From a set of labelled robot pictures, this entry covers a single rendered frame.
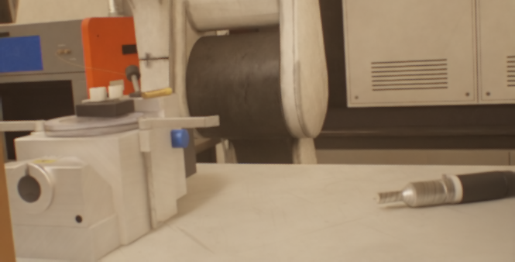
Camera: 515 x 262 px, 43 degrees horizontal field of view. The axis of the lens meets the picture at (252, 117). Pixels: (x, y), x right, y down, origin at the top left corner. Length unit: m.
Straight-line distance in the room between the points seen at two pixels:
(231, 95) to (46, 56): 1.04
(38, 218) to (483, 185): 0.38
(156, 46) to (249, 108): 0.32
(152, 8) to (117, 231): 0.66
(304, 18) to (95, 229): 0.47
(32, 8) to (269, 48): 3.28
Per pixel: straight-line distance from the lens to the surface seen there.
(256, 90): 0.89
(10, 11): 0.67
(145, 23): 1.17
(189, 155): 0.72
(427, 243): 0.53
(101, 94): 0.63
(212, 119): 0.55
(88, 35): 1.79
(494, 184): 0.64
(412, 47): 2.09
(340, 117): 2.18
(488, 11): 2.08
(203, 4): 0.94
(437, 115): 2.14
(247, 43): 0.92
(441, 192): 0.61
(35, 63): 1.91
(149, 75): 1.18
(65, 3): 3.97
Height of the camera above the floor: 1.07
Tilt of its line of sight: 7 degrees down
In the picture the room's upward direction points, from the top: 4 degrees counter-clockwise
